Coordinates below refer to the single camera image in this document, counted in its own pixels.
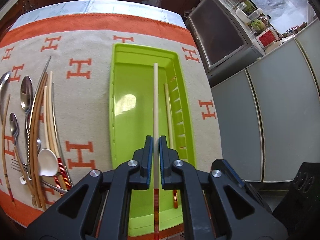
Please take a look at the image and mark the grey cabinet doors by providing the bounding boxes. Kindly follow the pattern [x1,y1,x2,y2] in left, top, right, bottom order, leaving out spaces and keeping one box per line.
[212,20,319,183]

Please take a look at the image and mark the steel fork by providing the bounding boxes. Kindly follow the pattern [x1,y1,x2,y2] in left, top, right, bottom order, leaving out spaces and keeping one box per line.
[10,159,69,195]

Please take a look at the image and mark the bent-handle steel spoon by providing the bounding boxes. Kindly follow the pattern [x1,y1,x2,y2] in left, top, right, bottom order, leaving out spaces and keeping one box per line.
[0,71,11,124]

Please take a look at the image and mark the grey countertop oven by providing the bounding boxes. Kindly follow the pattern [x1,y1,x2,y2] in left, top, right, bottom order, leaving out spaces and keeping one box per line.
[185,0,265,76]

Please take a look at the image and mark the white ceramic soup spoon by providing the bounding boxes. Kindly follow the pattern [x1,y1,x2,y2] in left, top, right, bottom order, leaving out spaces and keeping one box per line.
[19,148,59,185]

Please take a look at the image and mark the large steel spoon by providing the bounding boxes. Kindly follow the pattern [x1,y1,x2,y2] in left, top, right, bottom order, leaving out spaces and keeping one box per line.
[20,76,33,172]

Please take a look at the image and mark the red labelled box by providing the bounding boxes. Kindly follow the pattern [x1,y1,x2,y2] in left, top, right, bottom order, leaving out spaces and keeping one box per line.
[255,27,278,49]

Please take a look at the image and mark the orange beige H-pattern cloth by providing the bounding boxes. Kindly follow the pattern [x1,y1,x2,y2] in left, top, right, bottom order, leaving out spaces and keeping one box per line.
[0,13,224,240]

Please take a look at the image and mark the pale chopstick red spiral end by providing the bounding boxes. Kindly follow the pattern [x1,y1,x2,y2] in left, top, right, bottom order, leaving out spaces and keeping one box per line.
[46,72,71,190]

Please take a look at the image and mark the small spoon wooden handle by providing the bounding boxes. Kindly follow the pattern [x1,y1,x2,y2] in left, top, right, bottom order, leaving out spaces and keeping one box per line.
[9,112,37,207]

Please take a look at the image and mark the dark bamboo chopstick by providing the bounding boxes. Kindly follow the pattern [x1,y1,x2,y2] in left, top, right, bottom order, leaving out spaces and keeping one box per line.
[28,74,47,209]
[29,73,48,210]

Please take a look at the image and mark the green plastic utensil tray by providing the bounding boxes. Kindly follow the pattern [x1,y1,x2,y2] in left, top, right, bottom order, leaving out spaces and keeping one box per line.
[108,42,197,237]

